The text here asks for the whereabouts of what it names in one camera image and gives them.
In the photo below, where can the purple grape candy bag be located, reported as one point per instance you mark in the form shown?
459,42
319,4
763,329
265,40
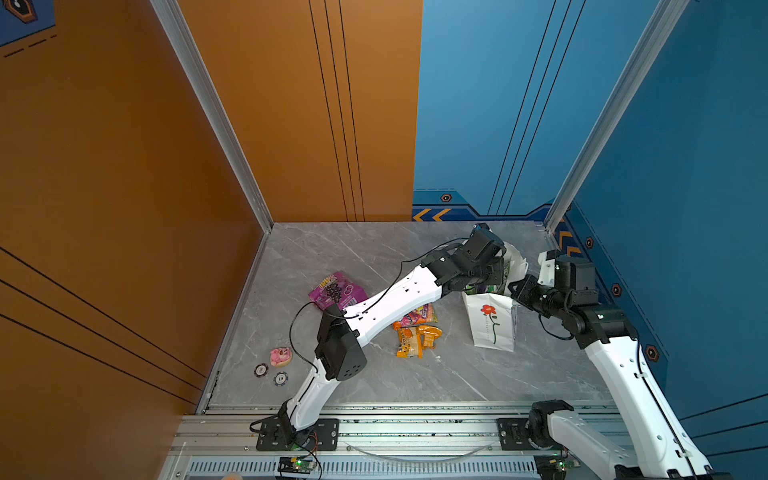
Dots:
337,289

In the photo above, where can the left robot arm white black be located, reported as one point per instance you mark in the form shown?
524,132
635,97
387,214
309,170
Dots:
342,334

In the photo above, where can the colourful candy bag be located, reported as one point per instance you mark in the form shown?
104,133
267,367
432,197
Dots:
422,315

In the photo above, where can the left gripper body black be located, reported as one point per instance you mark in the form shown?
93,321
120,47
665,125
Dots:
489,273

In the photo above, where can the aluminium rail frame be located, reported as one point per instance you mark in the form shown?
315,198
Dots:
445,440

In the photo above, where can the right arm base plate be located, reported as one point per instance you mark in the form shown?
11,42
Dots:
513,434

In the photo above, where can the circuit board right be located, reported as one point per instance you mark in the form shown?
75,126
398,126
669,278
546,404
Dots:
552,468

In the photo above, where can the green circuit board left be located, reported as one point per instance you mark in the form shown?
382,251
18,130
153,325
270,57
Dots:
297,468

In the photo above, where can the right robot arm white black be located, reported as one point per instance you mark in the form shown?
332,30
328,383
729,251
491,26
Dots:
661,447

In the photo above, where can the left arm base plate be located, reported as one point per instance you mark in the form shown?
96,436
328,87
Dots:
270,437

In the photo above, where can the white paper bag with flowers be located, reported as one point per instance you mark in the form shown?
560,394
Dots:
493,316

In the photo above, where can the small green snack bag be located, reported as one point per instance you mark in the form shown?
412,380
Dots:
481,289

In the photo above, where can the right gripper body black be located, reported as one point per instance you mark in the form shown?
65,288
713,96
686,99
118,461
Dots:
540,297

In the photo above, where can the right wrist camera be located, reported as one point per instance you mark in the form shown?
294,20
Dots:
566,273

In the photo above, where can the pink donut sticker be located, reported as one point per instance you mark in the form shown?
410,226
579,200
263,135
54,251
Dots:
281,356

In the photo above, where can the orange snack packet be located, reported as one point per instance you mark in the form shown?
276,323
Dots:
413,341

